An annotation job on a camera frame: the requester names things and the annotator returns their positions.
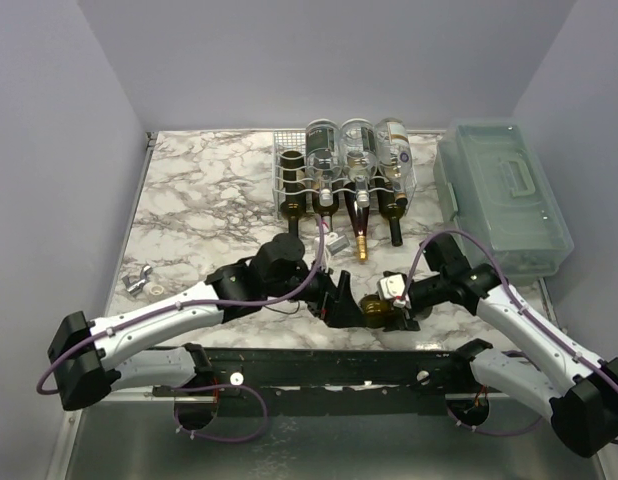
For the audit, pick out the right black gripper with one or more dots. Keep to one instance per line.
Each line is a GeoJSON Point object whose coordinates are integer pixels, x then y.
{"type": "Point", "coordinates": [398, 317]}

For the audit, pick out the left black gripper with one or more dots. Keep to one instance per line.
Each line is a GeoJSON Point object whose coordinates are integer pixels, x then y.
{"type": "Point", "coordinates": [343, 312]}

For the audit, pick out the dark green wine bottle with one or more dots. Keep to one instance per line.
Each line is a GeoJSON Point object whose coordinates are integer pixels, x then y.
{"type": "Point", "coordinates": [377, 311]}

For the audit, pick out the clear bottle white label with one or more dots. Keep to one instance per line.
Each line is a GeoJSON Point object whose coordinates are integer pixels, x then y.
{"type": "Point", "coordinates": [395, 157]}

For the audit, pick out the clear bottle green label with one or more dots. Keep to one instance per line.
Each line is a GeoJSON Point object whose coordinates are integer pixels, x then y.
{"type": "Point", "coordinates": [358, 144]}

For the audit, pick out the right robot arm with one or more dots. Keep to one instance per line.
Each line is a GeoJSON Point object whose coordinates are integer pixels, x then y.
{"type": "Point", "coordinates": [573, 388]}

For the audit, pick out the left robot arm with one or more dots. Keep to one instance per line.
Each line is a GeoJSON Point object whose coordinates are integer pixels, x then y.
{"type": "Point", "coordinates": [89, 359]}

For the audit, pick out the green bottle right lower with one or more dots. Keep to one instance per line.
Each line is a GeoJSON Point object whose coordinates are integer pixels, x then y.
{"type": "Point", "coordinates": [392, 212]}

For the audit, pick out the red wine bottle gold cap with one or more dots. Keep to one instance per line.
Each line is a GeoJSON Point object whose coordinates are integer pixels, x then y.
{"type": "Point", "coordinates": [358, 216]}

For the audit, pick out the green bottle silver neck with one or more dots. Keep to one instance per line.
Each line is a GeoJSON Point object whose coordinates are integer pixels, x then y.
{"type": "Point", "coordinates": [326, 212]}

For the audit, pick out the green bottle black neck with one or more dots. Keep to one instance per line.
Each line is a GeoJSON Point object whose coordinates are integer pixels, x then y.
{"type": "Point", "coordinates": [293, 207]}

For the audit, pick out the clear bottle dark label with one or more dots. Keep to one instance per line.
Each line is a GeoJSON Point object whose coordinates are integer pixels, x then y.
{"type": "Point", "coordinates": [323, 158]}

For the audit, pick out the translucent plastic storage box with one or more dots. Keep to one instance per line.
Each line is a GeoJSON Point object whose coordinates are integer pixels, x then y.
{"type": "Point", "coordinates": [492, 187]}

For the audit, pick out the small metal clamp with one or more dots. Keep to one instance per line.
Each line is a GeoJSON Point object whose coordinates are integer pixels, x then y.
{"type": "Point", "coordinates": [135, 286]}

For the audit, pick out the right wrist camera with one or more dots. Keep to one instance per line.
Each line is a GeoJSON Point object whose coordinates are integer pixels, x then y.
{"type": "Point", "coordinates": [393, 293]}

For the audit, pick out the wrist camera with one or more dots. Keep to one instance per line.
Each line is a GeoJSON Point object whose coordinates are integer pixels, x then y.
{"type": "Point", "coordinates": [393, 293]}
{"type": "Point", "coordinates": [333, 245]}

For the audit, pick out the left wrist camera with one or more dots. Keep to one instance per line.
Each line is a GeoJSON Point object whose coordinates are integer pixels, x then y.
{"type": "Point", "coordinates": [333, 245]}

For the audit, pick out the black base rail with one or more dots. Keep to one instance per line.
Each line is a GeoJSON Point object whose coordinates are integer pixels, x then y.
{"type": "Point", "coordinates": [333, 383]}

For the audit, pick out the white wire wine rack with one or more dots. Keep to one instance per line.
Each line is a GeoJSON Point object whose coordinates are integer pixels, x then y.
{"type": "Point", "coordinates": [285, 140]}

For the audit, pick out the aluminium frame rail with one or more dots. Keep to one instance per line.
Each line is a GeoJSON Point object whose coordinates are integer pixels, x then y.
{"type": "Point", "coordinates": [119, 438]}

